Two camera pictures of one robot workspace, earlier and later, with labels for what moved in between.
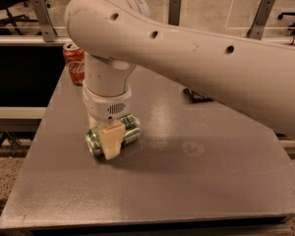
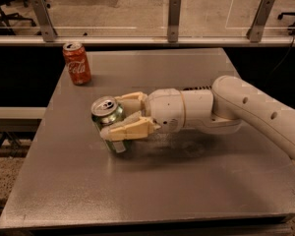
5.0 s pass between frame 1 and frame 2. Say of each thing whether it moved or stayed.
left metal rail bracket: stayed
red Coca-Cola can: stayed
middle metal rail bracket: stayed
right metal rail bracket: stayed
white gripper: moved
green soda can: moved
